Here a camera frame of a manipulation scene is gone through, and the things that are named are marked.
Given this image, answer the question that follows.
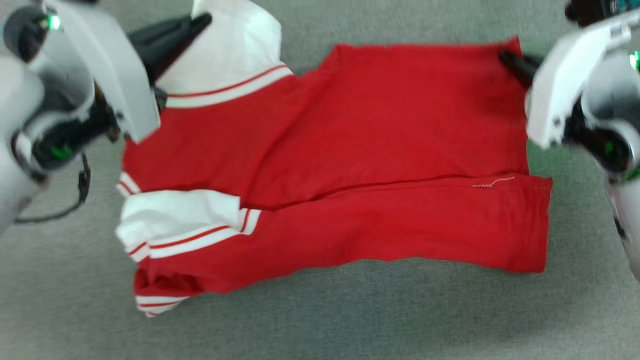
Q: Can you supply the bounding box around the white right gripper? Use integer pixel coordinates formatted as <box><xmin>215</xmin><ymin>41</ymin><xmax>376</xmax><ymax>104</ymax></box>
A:
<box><xmin>497</xmin><ymin>10</ymin><xmax>640</xmax><ymax>151</ymax></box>

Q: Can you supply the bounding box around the red and white shirt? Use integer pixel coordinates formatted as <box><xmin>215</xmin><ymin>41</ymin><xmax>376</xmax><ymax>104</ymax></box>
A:
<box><xmin>115</xmin><ymin>0</ymin><xmax>553</xmax><ymax>318</ymax></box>

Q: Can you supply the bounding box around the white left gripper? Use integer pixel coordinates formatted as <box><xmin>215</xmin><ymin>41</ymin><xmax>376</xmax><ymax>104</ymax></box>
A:
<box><xmin>42</xmin><ymin>0</ymin><xmax>213</xmax><ymax>146</ymax></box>

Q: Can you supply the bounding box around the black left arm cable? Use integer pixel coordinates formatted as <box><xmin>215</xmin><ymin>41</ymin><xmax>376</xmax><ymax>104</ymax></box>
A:
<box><xmin>15</xmin><ymin>152</ymin><xmax>92</xmax><ymax>224</ymax></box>

